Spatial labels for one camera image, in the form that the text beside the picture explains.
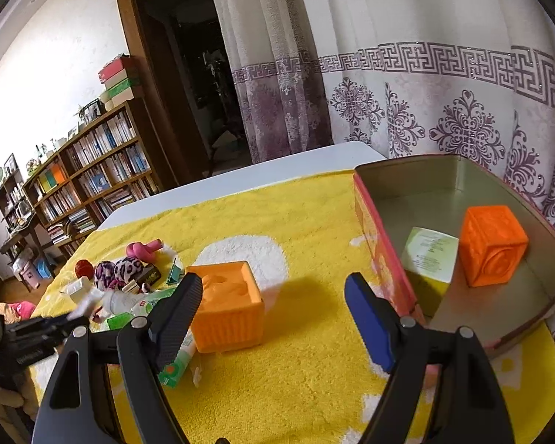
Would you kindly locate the clear green label bottle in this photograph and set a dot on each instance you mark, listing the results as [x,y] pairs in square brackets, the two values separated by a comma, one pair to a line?
[118,303]

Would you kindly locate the pink hat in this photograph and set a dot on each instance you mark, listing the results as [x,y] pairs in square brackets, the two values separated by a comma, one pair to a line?
[21,309]

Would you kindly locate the rows of books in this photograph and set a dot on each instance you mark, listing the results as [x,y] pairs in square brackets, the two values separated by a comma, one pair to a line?
[106,166]

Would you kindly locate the pink knotted rubber toy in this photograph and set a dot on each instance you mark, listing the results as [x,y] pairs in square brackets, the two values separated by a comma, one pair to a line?
[141,249]

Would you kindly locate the red ball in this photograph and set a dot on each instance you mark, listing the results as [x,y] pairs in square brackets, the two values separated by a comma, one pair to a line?
[84,268]

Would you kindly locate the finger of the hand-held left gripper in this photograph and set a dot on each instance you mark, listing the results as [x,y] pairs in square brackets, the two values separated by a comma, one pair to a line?
[37,333]

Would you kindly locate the white plastic bottle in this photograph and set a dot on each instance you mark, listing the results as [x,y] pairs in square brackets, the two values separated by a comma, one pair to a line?
[76,286]

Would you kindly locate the person's left hand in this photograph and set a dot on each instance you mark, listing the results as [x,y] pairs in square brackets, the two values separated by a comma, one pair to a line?
[0,400]

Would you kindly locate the red tin box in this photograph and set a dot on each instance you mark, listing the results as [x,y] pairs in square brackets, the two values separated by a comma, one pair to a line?
[397,203]

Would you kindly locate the brown wooden bookshelf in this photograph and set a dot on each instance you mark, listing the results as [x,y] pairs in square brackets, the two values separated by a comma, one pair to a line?
[143,148]

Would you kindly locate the white purple patterned curtain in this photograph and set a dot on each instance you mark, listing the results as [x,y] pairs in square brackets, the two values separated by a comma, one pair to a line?
[268,78]
[444,55]

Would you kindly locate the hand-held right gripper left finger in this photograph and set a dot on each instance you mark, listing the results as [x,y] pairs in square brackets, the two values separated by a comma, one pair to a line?
[180,319]

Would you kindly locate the blue plastic stool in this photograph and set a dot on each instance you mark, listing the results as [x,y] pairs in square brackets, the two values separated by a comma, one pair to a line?
[45,268]

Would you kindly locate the pale green paper leaflet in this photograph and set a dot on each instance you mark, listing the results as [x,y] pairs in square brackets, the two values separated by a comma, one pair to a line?
[430,252]

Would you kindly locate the orange embossed soft cube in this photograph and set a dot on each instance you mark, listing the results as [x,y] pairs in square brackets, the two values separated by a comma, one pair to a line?
[231,305]
[490,245]

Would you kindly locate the yellow white towel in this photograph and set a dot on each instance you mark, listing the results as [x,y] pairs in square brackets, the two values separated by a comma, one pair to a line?
[305,379]

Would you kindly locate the framed photo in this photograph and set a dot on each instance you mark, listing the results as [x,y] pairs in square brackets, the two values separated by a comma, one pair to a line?
[92,110]

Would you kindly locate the dark wooden side shelf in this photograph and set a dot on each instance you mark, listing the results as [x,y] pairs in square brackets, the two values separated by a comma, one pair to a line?
[14,203]

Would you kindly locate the dark brown gold lipstick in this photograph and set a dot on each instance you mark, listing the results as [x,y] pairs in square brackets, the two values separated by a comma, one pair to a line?
[148,277]

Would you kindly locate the teal binder clip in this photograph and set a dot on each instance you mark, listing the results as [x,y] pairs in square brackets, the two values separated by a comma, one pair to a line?
[175,274]

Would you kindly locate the brown wooden door frame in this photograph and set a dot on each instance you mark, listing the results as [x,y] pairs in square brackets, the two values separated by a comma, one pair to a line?
[129,32]

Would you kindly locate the green white flat box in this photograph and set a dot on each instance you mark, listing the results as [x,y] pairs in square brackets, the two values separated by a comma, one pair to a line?
[125,89]

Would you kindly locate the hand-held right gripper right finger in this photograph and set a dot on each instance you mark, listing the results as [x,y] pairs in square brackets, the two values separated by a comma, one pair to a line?
[370,328]

